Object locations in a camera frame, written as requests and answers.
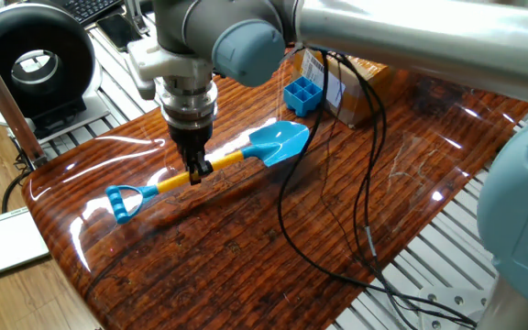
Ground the black floor cable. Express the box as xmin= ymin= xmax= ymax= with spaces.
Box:
xmin=0 ymin=137 xmax=36 ymax=215

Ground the white ring light base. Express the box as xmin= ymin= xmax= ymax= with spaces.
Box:
xmin=0 ymin=82 xmax=112 ymax=146

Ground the black smartphone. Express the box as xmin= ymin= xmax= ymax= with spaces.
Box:
xmin=95 ymin=13 xmax=145 ymax=53

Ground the black cable with grey sleeve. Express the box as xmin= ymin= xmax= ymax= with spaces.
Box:
xmin=353 ymin=59 xmax=424 ymax=330

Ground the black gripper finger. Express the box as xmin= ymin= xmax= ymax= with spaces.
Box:
xmin=183 ymin=153 xmax=201 ymax=186
xmin=198 ymin=154 xmax=215 ymax=178

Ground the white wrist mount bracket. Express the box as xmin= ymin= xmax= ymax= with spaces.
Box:
xmin=126 ymin=38 xmax=215 ymax=101

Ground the silver metal stand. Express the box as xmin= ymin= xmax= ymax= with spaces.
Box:
xmin=123 ymin=0 xmax=150 ymax=36

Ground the taped cardboard box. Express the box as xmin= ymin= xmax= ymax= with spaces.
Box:
xmin=291 ymin=48 xmax=391 ymax=128

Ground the black keyboard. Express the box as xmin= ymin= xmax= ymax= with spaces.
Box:
xmin=60 ymin=0 xmax=124 ymax=27

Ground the white flat board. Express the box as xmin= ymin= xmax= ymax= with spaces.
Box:
xmin=0 ymin=206 xmax=50 ymax=284

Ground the wood-grain table mat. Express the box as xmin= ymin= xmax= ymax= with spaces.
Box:
xmin=20 ymin=45 xmax=528 ymax=330

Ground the blue plastic building block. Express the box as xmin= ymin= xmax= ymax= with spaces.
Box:
xmin=282 ymin=75 xmax=325 ymax=118

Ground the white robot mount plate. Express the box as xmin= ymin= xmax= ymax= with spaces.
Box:
xmin=417 ymin=286 xmax=492 ymax=330

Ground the thick black cable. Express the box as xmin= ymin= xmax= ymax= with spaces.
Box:
xmin=276 ymin=49 xmax=479 ymax=327

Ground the brown metal post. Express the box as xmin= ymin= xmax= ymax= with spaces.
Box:
xmin=0 ymin=27 xmax=49 ymax=169

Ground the blue yellow toy shovel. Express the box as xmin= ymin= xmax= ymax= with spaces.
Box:
xmin=104 ymin=120 xmax=311 ymax=226

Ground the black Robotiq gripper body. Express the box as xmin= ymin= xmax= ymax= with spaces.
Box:
xmin=168 ymin=126 xmax=214 ymax=157

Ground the thin black cable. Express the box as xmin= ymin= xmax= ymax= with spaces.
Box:
xmin=319 ymin=57 xmax=361 ymax=262

